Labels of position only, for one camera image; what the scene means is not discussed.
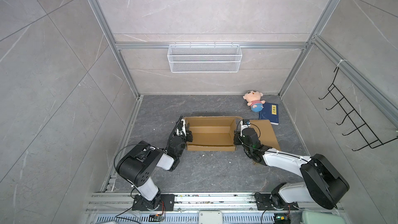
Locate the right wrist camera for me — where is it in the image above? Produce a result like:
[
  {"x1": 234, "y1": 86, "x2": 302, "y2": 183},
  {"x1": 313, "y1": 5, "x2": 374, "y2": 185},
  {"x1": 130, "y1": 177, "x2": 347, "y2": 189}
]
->
[{"x1": 241, "y1": 119, "x2": 250, "y2": 130}]

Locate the plush doll striped shirt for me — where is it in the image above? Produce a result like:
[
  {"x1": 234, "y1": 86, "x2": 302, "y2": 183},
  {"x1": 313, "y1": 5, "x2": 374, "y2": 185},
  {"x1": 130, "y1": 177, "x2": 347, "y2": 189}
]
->
[{"x1": 243, "y1": 90, "x2": 265, "y2": 113}]

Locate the dark blue book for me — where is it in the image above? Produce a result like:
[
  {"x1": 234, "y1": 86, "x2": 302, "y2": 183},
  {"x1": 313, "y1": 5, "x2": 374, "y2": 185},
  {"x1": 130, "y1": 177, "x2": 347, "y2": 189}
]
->
[{"x1": 259, "y1": 102, "x2": 279, "y2": 125}]

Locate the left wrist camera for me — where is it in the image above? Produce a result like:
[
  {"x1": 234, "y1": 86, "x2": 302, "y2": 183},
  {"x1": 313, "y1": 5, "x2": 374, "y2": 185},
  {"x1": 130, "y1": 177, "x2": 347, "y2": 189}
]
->
[{"x1": 176, "y1": 120, "x2": 187, "y2": 136}]

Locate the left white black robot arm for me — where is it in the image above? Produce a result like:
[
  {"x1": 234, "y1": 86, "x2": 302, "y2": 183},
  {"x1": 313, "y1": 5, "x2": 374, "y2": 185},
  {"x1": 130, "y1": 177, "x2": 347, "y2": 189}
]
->
[{"x1": 114, "y1": 118, "x2": 193, "y2": 208}]

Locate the aluminium mounting rail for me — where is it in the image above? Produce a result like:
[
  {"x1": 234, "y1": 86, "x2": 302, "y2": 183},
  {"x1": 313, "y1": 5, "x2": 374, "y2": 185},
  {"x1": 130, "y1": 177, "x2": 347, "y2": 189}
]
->
[{"x1": 83, "y1": 192, "x2": 345, "y2": 214}]

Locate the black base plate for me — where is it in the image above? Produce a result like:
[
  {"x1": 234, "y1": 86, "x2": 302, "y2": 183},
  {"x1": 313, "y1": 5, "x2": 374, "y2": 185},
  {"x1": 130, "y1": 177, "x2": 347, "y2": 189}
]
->
[
  {"x1": 254, "y1": 192, "x2": 298, "y2": 211},
  {"x1": 132, "y1": 194, "x2": 175, "y2": 211}
]

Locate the brown cardboard box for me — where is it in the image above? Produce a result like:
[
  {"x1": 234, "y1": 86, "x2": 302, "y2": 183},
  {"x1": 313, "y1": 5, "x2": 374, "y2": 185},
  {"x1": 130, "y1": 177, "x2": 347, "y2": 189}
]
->
[{"x1": 250, "y1": 120, "x2": 280, "y2": 150}]

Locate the brown cardboard sheet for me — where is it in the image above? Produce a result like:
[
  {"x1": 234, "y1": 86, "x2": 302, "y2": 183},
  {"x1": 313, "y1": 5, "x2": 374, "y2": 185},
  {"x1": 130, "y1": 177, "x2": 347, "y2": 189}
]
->
[{"x1": 184, "y1": 116, "x2": 242, "y2": 152}]

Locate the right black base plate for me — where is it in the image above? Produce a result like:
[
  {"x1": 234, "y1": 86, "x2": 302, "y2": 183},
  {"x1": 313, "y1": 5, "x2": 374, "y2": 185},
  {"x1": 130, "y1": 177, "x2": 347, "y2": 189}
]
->
[{"x1": 254, "y1": 192, "x2": 298, "y2": 211}]

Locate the pale green container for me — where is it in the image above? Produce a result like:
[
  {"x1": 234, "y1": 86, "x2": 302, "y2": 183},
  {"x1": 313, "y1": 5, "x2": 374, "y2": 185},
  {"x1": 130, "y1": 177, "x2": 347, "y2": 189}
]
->
[{"x1": 301, "y1": 210, "x2": 346, "y2": 224}]

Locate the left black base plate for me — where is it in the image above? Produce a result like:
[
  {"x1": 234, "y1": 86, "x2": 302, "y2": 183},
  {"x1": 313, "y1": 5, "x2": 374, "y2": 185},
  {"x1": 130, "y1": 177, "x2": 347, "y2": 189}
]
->
[{"x1": 132, "y1": 194, "x2": 175, "y2": 211}]

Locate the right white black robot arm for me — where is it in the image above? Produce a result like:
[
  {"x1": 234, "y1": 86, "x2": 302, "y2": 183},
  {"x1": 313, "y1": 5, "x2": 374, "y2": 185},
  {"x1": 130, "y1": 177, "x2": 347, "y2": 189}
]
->
[{"x1": 234, "y1": 127, "x2": 350, "y2": 209}]

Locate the white electrical box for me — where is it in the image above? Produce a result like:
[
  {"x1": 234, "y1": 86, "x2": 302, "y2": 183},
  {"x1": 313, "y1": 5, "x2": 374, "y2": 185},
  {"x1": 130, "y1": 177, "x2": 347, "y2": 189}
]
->
[{"x1": 198, "y1": 211, "x2": 223, "y2": 224}]

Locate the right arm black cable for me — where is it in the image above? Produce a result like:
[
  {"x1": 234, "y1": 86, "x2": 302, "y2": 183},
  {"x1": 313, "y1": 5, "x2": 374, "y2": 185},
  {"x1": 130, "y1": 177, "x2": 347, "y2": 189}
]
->
[{"x1": 235, "y1": 119, "x2": 340, "y2": 209}]

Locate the black wire hook rack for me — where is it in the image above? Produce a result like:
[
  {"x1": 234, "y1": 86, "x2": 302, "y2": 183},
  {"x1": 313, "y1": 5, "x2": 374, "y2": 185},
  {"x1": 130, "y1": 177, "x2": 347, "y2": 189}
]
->
[{"x1": 318, "y1": 67, "x2": 398, "y2": 152}]

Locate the white wire mesh basket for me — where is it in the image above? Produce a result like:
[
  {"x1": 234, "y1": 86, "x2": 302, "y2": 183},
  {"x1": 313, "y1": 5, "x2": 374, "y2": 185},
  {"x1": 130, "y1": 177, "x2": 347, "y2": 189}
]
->
[{"x1": 167, "y1": 44, "x2": 243, "y2": 73}]

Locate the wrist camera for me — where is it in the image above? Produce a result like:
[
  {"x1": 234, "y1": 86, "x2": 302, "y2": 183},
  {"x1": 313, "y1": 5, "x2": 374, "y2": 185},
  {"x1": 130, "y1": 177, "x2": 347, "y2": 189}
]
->
[
  {"x1": 241, "y1": 119, "x2": 250, "y2": 130},
  {"x1": 176, "y1": 120, "x2": 187, "y2": 136}
]

